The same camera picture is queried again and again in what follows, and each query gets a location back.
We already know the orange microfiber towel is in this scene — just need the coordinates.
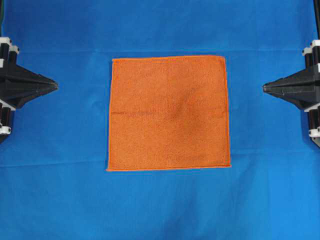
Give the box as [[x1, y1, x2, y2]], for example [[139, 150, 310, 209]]
[[107, 55, 231, 172]]

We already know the blue table cloth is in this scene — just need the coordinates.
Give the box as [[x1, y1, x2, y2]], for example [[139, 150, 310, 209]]
[[0, 0, 320, 240]]

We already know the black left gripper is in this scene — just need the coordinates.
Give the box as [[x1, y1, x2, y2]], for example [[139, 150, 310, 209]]
[[0, 37, 58, 143]]

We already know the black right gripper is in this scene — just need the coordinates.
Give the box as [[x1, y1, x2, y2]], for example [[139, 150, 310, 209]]
[[262, 40, 320, 147]]

